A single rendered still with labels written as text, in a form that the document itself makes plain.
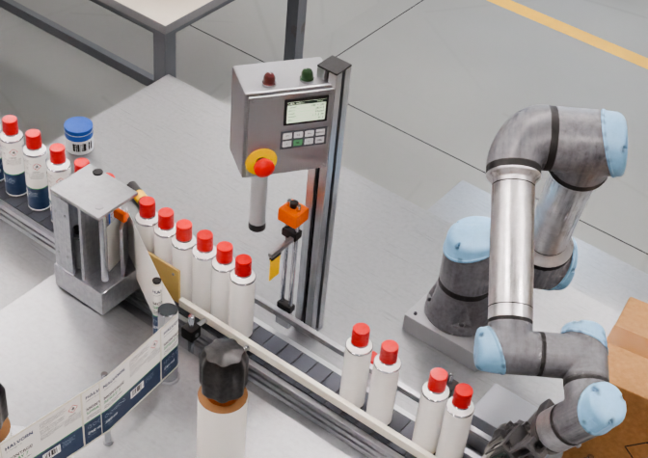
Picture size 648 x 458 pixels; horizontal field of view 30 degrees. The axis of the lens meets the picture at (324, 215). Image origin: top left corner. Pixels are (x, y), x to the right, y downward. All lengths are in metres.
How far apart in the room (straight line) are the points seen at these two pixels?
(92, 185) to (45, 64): 2.48
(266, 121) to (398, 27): 3.11
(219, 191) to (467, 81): 2.19
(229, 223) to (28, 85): 2.08
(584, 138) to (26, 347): 1.17
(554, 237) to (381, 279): 0.51
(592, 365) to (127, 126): 1.54
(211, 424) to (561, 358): 0.61
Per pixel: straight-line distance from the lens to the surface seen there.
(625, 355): 2.28
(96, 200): 2.42
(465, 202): 2.99
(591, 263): 2.90
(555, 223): 2.34
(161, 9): 3.73
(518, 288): 2.04
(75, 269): 2.57
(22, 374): 2.46
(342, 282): 2.72
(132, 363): 2.24
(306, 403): 2.41
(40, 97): 4.72
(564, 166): 2.15
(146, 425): 2.35
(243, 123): 2.17
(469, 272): 2.47
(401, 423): 2.38
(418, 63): 5.02
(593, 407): 1.97
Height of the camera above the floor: 2.68
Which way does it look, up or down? 40 degrees down
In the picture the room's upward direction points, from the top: 6 degrees clockwise
